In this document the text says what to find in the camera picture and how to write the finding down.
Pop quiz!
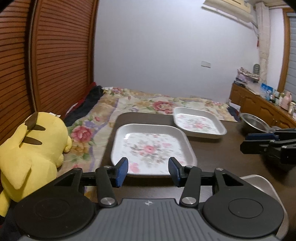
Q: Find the medium steel bowl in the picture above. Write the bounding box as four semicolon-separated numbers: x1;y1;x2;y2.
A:
239;113;270;136

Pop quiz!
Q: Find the folded fabric pile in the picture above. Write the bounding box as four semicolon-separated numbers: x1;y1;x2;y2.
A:
234;67;260;87

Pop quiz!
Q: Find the beige curtain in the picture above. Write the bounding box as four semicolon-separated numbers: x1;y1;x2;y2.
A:
255;2;270;84

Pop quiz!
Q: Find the yellow plush toy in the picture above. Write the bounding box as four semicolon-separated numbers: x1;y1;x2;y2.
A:
1;112;72;218

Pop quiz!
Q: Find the wall light switch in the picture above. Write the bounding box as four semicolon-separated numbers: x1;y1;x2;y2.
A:
201;61;211;68

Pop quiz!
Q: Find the floral bed blanket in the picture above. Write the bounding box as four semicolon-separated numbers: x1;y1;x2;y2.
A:
58;87;238;174

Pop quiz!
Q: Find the pink thermos jug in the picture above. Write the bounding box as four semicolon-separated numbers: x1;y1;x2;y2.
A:
281;91;292;111

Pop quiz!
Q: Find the wall air conditioner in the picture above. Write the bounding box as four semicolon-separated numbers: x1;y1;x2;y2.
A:
203;0;255;24

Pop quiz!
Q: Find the floral square plate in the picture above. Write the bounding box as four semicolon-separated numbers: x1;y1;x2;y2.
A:
110;123;197;177
173;107;227;140
240;174;290;240

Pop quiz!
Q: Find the blue picture card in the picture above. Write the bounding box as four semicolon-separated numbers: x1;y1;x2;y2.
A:
260;83;273;101

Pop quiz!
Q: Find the wooden sideboard cabinet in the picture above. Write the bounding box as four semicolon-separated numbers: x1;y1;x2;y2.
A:
229;83;295;128

